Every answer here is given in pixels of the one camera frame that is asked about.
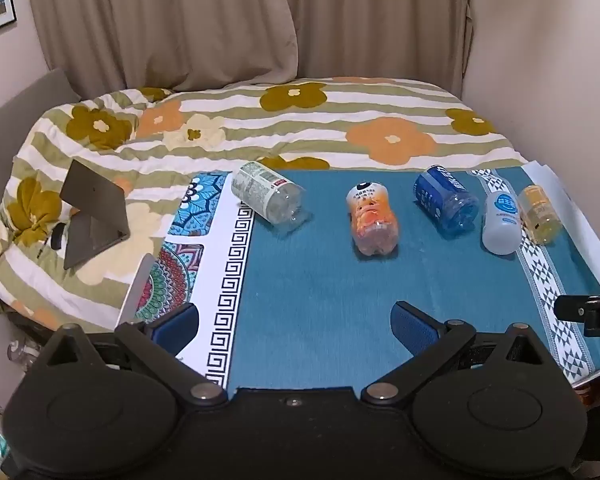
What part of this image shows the floral striped blanket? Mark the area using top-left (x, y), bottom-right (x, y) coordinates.
top-left (0, 76), bottom-right (531, 322)

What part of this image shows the clear bottle white label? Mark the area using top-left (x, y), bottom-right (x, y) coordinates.
top-left (230, 161), bottom-right (308, 226)

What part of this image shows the clear glass item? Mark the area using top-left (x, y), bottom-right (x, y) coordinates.
top-left (5, 340), bottom-right (37, 372)

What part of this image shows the beige curtain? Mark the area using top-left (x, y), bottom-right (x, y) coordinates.
top-left (24, 0), bottom-right (476, 93)

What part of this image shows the white bottle blue label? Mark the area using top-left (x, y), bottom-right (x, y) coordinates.
top-left (481, 191), bottom-right (523, 255)

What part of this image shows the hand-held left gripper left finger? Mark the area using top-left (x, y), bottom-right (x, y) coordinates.
top-left (39, 303), bottom-right (229, 407)

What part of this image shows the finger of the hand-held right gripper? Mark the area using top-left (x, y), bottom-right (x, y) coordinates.
top-left (554, 293), bottom-right (600, 319)

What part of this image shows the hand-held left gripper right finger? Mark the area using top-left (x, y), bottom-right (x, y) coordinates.
top-left (361, 301), bottom-right (557, 407)

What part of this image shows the blue plastic bottle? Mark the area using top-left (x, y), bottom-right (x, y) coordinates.
top-left (413, 164), bottom-right (481, 235)

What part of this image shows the orange plastic bottle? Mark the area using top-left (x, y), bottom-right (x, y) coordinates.
top-left (346, 180), bottom-right (400, 257)

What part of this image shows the teal patterned table mat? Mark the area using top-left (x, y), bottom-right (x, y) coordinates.
top-left (115, 166), bottom-right (600, 391)

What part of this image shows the white card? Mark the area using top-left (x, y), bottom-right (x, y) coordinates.
top-left (117, 253), bottom-right (157, 326)

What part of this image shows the yellow plastic bottle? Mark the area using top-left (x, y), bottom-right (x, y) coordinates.
top-left (517, 184), bottom-right (562, 246)

